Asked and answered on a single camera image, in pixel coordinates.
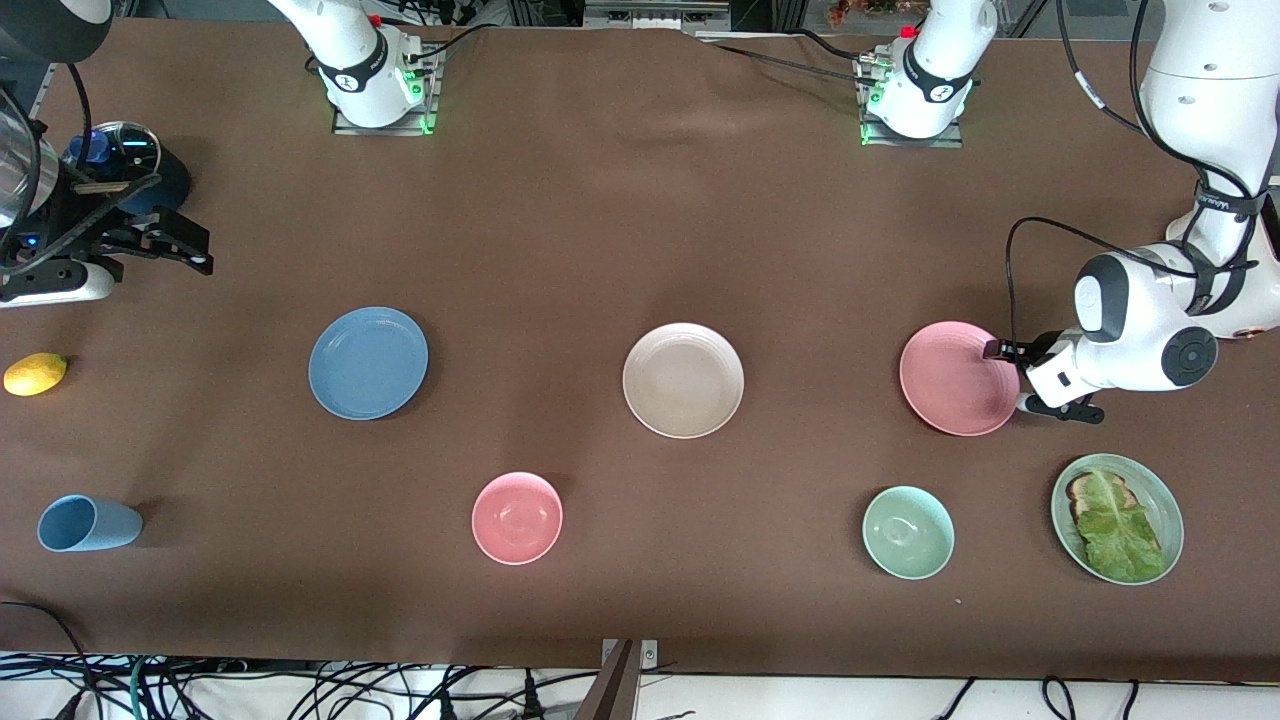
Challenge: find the orange background object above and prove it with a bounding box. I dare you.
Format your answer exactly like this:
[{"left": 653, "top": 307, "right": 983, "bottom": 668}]
[{"left": 824, "top": 0, "right": 929, "bottom": 27}]

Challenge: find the green lettuce leaf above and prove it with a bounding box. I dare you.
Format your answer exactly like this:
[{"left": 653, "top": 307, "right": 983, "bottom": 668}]
[{"left": 1074, "top": 469, "right": 1167, "bottom": 584}]

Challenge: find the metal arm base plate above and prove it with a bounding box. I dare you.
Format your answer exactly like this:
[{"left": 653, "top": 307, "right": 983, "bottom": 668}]
[
  {"left": 857, "top": 52, "right": 966, "bottom": 150},
  {"left": 331, "top": 42, "right": 442, "bottom": 137}
]

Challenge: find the dark camera pole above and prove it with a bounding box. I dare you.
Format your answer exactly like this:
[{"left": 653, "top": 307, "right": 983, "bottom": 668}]
[{"left": 574, "top": 640, "right": 641, "bottom": 720}]

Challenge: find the black pot with glass lid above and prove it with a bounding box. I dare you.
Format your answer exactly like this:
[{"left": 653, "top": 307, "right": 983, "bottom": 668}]
[{"left": 62, "top": 120, "right": 194, "bottom": 215}]

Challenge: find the beige ribbed plate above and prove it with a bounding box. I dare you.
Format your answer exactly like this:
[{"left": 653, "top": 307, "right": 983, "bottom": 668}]
[{"left": 622, "top": 322, "right": 746, "bottom": 440}]

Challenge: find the toasted bread slice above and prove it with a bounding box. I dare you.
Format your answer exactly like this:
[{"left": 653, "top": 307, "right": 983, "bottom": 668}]
[{"left": 1066, "top": 473, "right": 1137, "bottom": 523}]

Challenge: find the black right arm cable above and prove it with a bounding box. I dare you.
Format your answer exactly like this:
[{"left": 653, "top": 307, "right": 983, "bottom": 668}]
[{"left": 66, "top": 62, "right": 96, "bottom": 165}]

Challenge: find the metal bracket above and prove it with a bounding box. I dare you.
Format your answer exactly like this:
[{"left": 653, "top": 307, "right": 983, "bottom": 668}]
[{"left": 600, "top": 639, "right": 660, "bottom": 720}]

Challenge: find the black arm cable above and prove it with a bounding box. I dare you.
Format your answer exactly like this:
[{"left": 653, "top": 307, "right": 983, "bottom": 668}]
[
  {"left": 66, "top": 62, "right": 96, "bottom": 165},
  {"left": 1004, "top": 0, "right": 1263, "bottom": 353}
]

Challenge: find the brown tablecloth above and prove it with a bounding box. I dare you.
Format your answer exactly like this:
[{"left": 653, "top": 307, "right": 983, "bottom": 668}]
[{"left": 0, "top": 18, "right": 1280, "bottom": 683}]

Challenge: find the pink ribbed plate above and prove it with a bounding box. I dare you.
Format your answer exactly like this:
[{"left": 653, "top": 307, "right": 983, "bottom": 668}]
[{"left": 899, "top": 320, "right": 1022, "bottom": 438}]

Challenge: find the yellow lemon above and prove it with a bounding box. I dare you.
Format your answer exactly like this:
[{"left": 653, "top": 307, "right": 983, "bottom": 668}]
[{"left": 3, "top": 352, "right": 69, "bottom": 398}]

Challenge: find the green plate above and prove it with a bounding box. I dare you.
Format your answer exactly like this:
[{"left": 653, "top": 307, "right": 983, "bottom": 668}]
[{"left": 1050, "top": 453, "right": 1185, "bottom": 587}]

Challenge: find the blue ribbed plate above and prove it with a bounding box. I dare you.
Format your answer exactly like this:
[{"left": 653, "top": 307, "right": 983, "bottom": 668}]
[{"left": 308, "top": 306, "right": 430, "bottom": 421}]

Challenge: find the black base cable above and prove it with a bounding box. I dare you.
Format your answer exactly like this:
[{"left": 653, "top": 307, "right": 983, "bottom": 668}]
[
  {"left": 698, "top": 36, "right": 883, "bottom": 89},
  {"left": 400, "top": 22, "right": 513, "bottom": 77}
]

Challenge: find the small pink bowl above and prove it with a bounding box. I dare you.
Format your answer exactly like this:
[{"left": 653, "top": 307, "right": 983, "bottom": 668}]
[{"left": 471, "top": 471, "right": 564, "bottom": 566}]

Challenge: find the grey metal rail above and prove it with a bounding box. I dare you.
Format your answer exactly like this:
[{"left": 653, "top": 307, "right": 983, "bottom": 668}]
[{"left": 583, "top": 0, "right": 733, "bottom": 33}]

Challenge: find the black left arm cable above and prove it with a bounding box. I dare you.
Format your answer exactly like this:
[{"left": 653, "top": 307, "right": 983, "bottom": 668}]
[{"left": 1004, "top": 0, "right": 1263, "bottom": 353}]

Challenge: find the blue cup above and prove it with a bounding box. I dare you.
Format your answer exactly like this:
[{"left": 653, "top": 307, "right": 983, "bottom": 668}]
[{"left": 37, "top": 494, "right": 144, "bottom": 553}]

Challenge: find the small green bowl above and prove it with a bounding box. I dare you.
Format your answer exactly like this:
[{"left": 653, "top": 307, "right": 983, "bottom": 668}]
[{"left": 862, "top": 485, "right": 956, "bottom": 581}]

